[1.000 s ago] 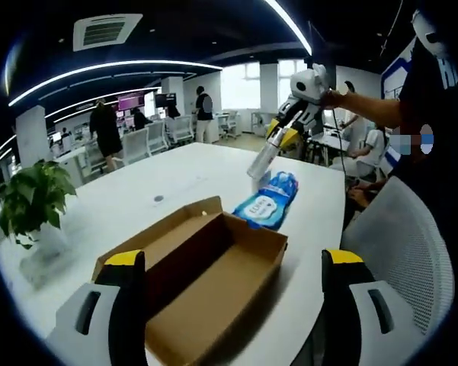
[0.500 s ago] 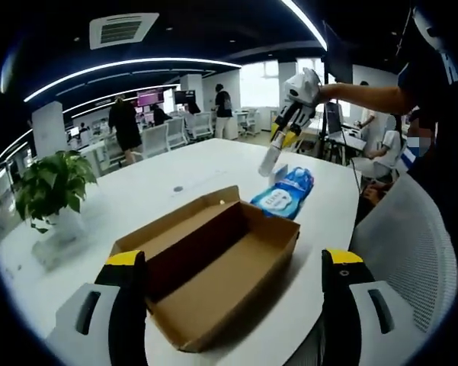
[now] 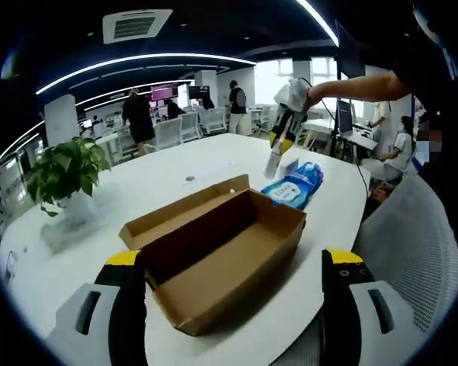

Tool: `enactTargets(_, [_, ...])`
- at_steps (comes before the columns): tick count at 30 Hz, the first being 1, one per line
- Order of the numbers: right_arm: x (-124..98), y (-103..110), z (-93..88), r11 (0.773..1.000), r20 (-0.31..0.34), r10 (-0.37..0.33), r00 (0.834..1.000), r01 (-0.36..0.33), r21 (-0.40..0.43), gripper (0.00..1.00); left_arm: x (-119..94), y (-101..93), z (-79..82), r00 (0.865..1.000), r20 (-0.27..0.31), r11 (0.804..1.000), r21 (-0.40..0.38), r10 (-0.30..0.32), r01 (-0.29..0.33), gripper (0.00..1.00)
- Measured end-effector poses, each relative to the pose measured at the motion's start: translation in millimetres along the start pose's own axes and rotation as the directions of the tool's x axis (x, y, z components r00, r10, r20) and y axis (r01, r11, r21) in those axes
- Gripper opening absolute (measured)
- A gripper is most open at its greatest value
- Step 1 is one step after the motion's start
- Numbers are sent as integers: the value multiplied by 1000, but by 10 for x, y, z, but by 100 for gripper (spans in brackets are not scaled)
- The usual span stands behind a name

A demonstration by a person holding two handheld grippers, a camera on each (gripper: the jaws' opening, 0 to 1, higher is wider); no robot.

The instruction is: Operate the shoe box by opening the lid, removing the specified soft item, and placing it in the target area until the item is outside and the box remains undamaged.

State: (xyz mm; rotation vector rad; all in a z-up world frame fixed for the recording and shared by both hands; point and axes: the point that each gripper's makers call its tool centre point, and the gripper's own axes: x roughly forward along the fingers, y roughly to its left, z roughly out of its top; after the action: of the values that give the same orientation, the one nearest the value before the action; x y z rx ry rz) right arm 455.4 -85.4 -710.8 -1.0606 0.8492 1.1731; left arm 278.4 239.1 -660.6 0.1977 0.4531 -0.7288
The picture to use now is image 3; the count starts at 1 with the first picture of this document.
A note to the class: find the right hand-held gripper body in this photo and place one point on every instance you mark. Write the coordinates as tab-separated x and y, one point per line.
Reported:
295	97

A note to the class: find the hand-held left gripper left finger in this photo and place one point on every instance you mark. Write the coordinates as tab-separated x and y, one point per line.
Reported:
99	324

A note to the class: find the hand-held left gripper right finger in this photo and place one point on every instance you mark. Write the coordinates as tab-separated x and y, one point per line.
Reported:
369	328

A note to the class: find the blue wet wipes packet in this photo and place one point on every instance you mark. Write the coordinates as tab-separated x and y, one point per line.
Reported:
293	188

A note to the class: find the brown cardboard shoe box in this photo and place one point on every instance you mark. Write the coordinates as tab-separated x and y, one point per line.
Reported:
228	267

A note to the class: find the white office desk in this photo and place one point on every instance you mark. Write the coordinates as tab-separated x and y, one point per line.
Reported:
320	124

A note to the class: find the bright window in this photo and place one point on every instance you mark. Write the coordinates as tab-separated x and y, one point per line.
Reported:
266	84

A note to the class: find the black desk monitor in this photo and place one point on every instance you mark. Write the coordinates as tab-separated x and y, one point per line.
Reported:
344	116

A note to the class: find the large black display screen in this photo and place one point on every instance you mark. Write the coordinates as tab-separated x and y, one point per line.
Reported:
350	53

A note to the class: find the dark screen monitor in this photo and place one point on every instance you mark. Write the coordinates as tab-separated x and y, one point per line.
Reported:
198	92

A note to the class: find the white mesh office chair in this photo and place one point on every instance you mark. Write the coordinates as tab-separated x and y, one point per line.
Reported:
411	244

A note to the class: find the clear glass container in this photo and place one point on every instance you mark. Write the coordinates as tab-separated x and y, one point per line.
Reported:
57	236

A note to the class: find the row of white office chairs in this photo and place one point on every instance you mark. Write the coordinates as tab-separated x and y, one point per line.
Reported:
167	131

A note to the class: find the purple screen monitor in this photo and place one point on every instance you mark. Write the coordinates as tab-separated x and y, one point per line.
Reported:
164	91

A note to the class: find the person's black shirt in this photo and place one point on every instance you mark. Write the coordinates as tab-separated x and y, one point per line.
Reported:
423	57

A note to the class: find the curved ceiling light strip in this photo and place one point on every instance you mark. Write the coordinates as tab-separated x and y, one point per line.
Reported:
145	58

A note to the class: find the green plant in white pot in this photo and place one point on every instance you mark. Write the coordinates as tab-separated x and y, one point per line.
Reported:
66	167

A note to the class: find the white ceiling air vent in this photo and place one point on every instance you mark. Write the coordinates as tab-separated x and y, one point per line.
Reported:
137	24

